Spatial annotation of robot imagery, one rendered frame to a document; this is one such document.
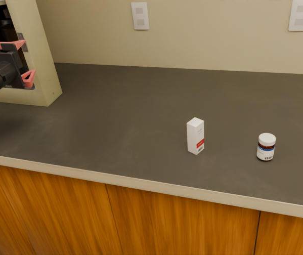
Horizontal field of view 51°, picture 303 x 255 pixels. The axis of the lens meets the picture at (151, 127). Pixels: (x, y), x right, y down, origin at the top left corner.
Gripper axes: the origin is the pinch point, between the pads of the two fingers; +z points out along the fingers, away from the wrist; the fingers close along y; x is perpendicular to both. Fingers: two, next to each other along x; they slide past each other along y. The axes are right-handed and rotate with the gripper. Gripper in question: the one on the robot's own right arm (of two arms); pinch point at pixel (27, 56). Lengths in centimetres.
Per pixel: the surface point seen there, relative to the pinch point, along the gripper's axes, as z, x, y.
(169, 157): -8, -46, -26
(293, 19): 54, -77, -7
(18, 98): 11.3, 22.0, -23.6
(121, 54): 55, -5, -23
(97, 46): 55, 7, -20
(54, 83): 19.1, 9.2, -20.4
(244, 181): -13, -67, -26
